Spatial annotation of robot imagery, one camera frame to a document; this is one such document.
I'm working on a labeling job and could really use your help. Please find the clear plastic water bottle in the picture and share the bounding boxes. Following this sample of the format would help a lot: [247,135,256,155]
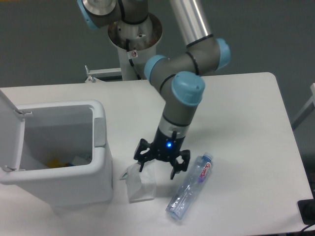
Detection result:
[165,152,213,220]

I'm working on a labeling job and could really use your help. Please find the yellow trash in can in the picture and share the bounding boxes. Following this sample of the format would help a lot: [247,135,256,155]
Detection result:
[47,159,66,169]

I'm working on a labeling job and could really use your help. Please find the black cable on pedestal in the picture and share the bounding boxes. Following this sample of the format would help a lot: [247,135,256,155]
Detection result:
[126,38,143,81]

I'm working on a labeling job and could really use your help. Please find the black device at table edge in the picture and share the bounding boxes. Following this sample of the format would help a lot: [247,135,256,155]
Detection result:
[297,199,315,225]

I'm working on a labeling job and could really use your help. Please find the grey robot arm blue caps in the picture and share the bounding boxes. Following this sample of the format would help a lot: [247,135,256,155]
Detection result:
[77,0,231,174]

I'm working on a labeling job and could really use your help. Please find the white frame at right edge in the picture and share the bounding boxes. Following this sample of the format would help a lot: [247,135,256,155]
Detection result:
[291,83,315,130]

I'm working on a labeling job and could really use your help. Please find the white pedestal base frame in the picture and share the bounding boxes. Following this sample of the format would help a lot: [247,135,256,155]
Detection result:
[85,65,122,83]

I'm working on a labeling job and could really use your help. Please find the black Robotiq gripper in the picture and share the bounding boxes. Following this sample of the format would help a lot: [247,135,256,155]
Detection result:
[133,128,190,179]

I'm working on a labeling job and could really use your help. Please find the white trash can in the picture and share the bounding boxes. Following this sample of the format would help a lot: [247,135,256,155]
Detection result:
[0,100,113,206]

